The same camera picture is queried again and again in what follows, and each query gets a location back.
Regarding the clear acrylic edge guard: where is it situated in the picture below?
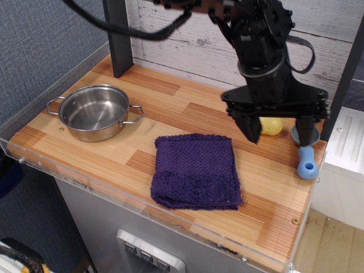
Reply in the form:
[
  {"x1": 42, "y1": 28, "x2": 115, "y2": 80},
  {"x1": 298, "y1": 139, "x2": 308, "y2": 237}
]
[{"x1": 1, "y1": 134, "x2": 317, "y2": 272}]

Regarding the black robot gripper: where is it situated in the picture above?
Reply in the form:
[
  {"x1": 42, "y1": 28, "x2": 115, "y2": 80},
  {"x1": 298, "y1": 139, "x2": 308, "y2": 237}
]
[{"x1": 221, "y1": 64, "x2": 330, "y2": 147}]

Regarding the silver toy fridge cabinet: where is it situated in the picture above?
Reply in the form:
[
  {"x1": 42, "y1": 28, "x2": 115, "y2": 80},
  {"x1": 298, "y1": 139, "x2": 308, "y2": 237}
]
[{"x1": 56, "y1": 179, "x2": 291, "y2": 272}]

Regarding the blue grey plastic spoon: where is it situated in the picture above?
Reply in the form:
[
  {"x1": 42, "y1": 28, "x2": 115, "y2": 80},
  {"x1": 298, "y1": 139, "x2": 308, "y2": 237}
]
[{"x1": 290, "y1": 125, "x2": 321, "y2": 180}]

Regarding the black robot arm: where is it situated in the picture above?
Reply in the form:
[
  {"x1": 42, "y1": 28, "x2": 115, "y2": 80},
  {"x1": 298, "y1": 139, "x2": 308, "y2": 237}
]
[{"x1": 162, "y1": 1, "x2": 330, "y2": 146}]

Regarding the dark left vertical post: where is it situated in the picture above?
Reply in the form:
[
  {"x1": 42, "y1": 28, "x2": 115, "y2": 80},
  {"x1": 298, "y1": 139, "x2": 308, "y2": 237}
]
[{"x1": 102, "y1": 0, "x2": 134, "y2": 78}]

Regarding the silver button panel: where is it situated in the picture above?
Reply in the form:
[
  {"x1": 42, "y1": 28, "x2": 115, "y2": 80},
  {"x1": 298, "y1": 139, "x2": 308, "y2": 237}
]
[{"x1": 116, "y1": 229, "x2": 186, "y2": 272}]

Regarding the yellow plastic potato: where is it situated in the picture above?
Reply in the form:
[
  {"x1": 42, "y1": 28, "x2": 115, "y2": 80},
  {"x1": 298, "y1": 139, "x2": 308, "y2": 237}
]
[{"x1": 259, "y1": 117, "x2": 283, "y2": 136}]

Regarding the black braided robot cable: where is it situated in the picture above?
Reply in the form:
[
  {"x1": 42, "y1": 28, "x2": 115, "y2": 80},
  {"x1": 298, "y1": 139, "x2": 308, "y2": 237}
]
[{"x1": 62, "y1": 0, "x2": 193, "y2": 40}]

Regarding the stainless steel pot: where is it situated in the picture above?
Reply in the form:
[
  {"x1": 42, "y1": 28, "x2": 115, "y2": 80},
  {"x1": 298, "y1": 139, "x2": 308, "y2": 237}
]
[{"x1": 47, "y1": 84, "x2": 144, "y2": 142}]

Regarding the purple folded towel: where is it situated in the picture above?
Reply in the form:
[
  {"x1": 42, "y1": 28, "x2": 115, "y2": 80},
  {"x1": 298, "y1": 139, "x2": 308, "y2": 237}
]
[{"x1": 151, "y1": 134, "x2": 243, "y2": 210}]

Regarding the dark right vertical post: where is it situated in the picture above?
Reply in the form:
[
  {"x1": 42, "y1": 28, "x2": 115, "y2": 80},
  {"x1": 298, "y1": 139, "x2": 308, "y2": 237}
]
[{"x1": 320, "y1": 18, "x2": 363, "y2": 142}]

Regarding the white side unit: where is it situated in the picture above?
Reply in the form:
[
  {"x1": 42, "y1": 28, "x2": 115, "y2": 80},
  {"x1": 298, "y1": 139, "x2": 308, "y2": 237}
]
[{"x1": 311, "y1": 107, "x2": 363, "y2": 230}]

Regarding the dark vertical post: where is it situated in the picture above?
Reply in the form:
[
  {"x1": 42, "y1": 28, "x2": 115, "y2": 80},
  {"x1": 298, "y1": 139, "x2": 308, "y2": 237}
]
[
  {"x1": 102, "y1": 0, "x2": 134, "y2": 78},
  {"x1": 320, "y1": 18, "x2": 363, "y2": 142}
]

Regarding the yellow black object bottom left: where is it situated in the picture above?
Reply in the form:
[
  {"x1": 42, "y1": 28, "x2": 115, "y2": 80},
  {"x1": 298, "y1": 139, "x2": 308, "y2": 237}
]
[{"x1": 1, "y1": 238, "x2": 51, "y2": 272}]

